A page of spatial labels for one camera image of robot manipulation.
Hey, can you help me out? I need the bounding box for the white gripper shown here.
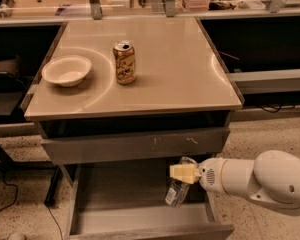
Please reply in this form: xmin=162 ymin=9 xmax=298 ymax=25
xmin=170 ymin=158 xmax=226 ymax=194

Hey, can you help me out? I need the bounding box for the silver redbull can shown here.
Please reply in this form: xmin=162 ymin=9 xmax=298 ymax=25
xmin=164 ymin=156 xmax=199 ymax=208

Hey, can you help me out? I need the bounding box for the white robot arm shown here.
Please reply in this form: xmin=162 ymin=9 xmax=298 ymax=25
xmin=170 ymin=150 xmax=300 ymax=216

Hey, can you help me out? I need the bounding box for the grey top drawer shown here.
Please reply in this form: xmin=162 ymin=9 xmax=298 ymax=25
xmin=42 ymin=127 xmax=230 ymax=165

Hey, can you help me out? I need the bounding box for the open grey middle drawer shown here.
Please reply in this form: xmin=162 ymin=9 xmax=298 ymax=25
xmin=64 ymin=159 xmax=234 ymax=240

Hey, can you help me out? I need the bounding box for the grey drawer cabinet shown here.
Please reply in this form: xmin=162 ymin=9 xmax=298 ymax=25
xmin=19 ymin=16 xmax=245 ymax=240

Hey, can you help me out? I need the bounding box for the gold patterned soda can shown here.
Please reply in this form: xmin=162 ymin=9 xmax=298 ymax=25
xmin=113 ymin=40 xmax=137 ymax=85

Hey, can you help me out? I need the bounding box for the white bowl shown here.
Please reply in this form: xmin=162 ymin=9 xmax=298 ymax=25
xmin=42 ymin=55 xmax=92 ymax=87

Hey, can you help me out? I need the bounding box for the grey metal rail right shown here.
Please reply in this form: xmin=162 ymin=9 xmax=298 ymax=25
xmin=228 ymin=69 xmax=300 ymax=94

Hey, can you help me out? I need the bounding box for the black floor cable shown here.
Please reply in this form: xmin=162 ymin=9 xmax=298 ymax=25
xmin=0 ymin=170 xmax=19 ymax=216

